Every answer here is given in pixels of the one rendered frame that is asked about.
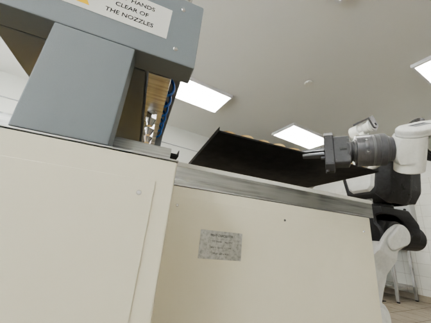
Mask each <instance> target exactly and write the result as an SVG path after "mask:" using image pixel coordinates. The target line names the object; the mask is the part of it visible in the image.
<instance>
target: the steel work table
mask: <svg viewBox="0 0 431 323"><path fill-rule="evenodd" d="M407 256H408V261H409V268H410V274H411V279H412V286H411V285H406V284H402V283H398V282H397V277H396V269H395V264H394V266H393V267H392V274H393V282H392V281H386V282H385V286H391V287H394V291H395V296H396V302H397V303H398V304H400V294H399V290H398V288H407V287H413V291H414V297H415V300H416V302H419V297H418V291H417V286H416V280H415V275H414V269H413V264H412V258H411V253H410V251H407Z"/></svg>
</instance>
